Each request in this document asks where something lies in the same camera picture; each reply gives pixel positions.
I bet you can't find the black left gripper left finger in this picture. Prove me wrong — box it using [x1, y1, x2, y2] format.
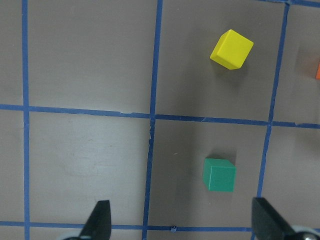
[78, 200, 111, 240]

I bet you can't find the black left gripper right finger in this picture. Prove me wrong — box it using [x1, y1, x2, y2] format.
[251, 197, 297, 240]

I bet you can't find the green wooden block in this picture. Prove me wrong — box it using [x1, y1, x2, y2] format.
[202, 158, 237, 192]

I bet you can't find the orange wooden block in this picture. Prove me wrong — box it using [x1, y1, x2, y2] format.
[315, 63, 320, 80]

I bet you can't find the yellow wooden block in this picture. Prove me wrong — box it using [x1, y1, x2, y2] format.
[209, 29, 254, 70]

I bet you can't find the brown paper table mat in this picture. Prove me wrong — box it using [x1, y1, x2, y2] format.
[0, 0, 320, 240]

